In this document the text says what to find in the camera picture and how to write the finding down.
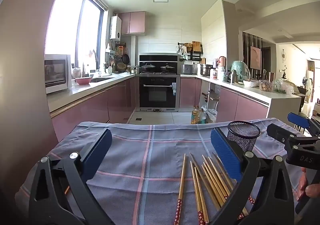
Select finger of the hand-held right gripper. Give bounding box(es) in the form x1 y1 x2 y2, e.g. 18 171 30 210
266 123 305 146
287 112 320 136

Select wall painting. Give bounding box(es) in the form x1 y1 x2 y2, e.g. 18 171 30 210
250 46 262 69

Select black wall rack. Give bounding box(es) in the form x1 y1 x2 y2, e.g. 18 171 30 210
178 41 203 62

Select white microwave oven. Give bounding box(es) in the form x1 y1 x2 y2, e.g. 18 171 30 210
44 54 73 94

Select white water heater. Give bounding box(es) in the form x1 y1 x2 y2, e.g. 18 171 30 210
110 16 122 42

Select pink bowl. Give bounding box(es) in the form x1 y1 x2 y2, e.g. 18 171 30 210
75 76 93 85

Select steel stockpot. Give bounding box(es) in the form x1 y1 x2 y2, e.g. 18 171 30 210
200 64 213 77

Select person's right hand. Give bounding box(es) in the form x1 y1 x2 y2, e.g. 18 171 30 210
296 167 320 201

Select pot with glass lid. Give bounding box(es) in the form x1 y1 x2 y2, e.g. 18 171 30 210
140 63 157 73
160 63 176 73

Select pink cabinets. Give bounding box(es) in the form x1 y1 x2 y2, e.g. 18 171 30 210
50 76 137 140
117 11 146 35
180 77 272 123

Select black built-in oven stove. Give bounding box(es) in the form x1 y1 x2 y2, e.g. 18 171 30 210
138 53 181 112

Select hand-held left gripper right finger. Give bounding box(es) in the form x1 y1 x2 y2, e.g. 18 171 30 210
210 127 298 225

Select blue plaid tablecloth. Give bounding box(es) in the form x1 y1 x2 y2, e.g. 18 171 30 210
15 117 320 225

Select yellow cooking oil bottle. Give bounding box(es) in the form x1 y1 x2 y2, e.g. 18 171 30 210
190 105 201 125

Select black mesh utensil holder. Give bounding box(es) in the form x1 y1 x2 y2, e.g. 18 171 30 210
227 121 261 153

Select bunch of wooden chopsticks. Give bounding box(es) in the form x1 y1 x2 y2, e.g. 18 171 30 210
174 152 257 225

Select kitchen window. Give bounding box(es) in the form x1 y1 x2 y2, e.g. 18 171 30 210
45 0 104 70

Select white plastic bag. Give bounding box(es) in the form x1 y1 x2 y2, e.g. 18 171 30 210
204 108 218 124

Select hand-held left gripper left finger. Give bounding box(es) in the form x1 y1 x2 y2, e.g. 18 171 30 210
29 129 113 225

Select mint green appliance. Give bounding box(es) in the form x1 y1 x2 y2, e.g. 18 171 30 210
230 60 251 82

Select pink upper cabinets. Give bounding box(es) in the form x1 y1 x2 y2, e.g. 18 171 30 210
117 11 146 35

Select bag of green vegetables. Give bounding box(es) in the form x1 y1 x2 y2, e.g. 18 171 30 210
273 79 296 94

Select kitchen faucet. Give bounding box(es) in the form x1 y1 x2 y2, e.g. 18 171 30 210
82 49 100 77

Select pink lower cabinets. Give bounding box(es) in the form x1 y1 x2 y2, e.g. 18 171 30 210
50 76 137 140
180 77 272 123

